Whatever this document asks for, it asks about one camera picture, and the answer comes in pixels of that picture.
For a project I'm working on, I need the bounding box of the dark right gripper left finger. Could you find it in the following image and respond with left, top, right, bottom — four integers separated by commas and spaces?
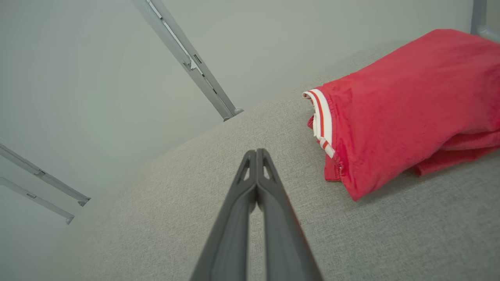
190, 149, 258, 281

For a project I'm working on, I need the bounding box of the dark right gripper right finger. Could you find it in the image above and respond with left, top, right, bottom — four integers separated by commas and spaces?
256, 148, 324, 281

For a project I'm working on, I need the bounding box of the red and white shirt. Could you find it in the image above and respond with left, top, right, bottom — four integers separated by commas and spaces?
302, 29, 500, 202

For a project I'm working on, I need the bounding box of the grey fabric sofa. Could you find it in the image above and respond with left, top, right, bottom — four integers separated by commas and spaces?
39, 37, 500, 281

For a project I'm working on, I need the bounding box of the grey metal frame bar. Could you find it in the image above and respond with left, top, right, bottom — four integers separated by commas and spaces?
0, 142, 91, 206
131, 0, 244, 122
0, 177, 75, 225

